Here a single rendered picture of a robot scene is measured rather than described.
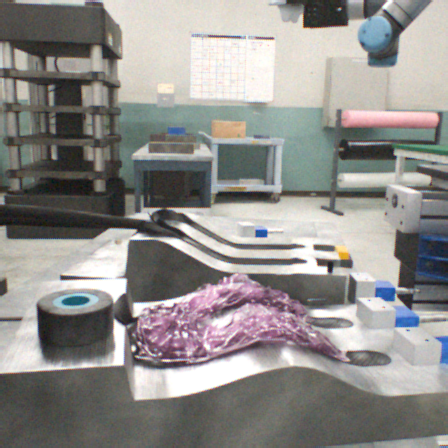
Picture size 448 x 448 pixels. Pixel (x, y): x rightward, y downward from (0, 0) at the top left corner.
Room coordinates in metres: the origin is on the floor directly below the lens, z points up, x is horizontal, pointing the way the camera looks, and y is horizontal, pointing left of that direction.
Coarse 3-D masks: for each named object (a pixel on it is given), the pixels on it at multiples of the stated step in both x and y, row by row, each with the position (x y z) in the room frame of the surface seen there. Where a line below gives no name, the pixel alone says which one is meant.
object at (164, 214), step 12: (156, 216) 0.97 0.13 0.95; (168, 216) 0.99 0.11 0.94; (180, 216) 1.03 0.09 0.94; (144, 228) 0.89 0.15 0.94; (156, 228) 0.88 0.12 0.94; (168, 228) 0.92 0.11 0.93; (204, 228) 1.02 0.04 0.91; (192, 240) 0.92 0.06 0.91; (216, 240) 0.98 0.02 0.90; (216, 252) 0.91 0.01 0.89; (252, 264) 0.87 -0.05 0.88; (264, 264) 0.87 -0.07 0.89; (276, 264) 0.86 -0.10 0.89; (288, 264) 0.86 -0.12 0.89
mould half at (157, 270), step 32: (96, 256) 0.98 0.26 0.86; (128, 256) 0.84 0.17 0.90; (160, 256) 0.84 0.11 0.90; (192, 256) 0.83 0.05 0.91; (256, 256) 0.92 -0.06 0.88; (288, 256) 0.92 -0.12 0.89; (320, 256) 0.91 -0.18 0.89; (160, 288) 0.84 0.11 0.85; (192, 288) 0.83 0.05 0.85; (288, 288) 0.81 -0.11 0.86; (320, 288) 0.81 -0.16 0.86
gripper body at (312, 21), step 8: (320, 0) 1.41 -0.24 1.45; (328, 0) 1.42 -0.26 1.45; (344, 0) 1.39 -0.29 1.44; (304, 8) 1.44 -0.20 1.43; (312, 8) 1.43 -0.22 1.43; (320, 8) 1.41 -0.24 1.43; (328, 8) 1.42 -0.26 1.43; (336, 8) 1.42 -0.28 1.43; (344, 8) 1.39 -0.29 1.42; (304, 16) 1.44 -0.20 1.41; (312, 16) 1.43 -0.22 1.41; (320, 16) 1.41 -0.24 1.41; (328, 16) 1.42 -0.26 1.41; (336, 16) 1.41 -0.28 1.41; (344, 16) 1.40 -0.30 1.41; (304, 24) 1.43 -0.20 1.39; (312, 24) 1.47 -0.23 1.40; (320, 24) 1.42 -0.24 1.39; (328, 24) 1.42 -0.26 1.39; (336, 24) 1.42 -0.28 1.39; (344, 24) 1.41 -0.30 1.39
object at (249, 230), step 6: (240, 222) 1.38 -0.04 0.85; (246, 222) 1.38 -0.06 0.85; (240, 228) 1.35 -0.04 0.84; (246, 228) 1.34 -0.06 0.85; (252, 228) 1.34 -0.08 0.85; (258, 228) 1.36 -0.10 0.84; (264, 228) 1.36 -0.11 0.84; (240, 234) 1.35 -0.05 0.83; (246, 234) 1.34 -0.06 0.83; (252, 234) 1.34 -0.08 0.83; (258, 234) 1.35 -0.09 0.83; (264, 234) 1.36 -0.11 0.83
